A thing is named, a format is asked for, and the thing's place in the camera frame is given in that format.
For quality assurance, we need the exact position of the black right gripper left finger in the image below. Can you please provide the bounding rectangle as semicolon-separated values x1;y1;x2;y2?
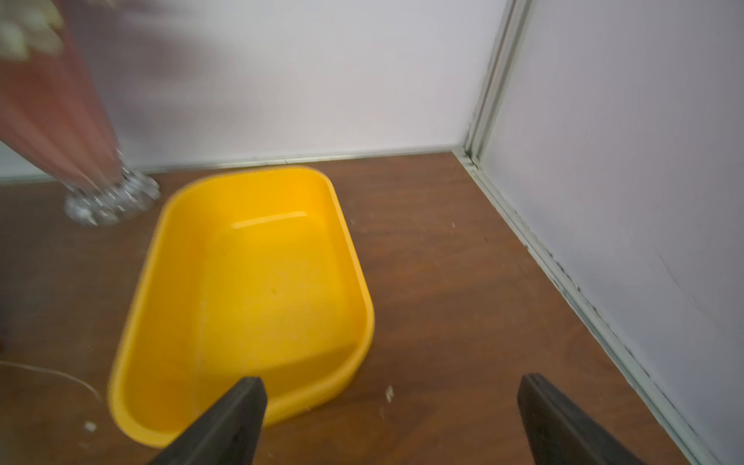
151;377;267;465

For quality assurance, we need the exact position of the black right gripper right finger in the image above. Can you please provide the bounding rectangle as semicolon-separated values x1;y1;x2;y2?
517;373;642;464

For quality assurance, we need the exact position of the yellow plastic tray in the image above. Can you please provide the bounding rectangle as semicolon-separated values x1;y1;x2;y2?
108;166;375;448

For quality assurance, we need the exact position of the pink glass flower vase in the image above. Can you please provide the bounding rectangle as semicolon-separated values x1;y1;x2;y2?
1;1;160;226

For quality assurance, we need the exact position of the green ivy flower bouquet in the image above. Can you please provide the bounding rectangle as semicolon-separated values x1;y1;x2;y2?
1;0;65;62

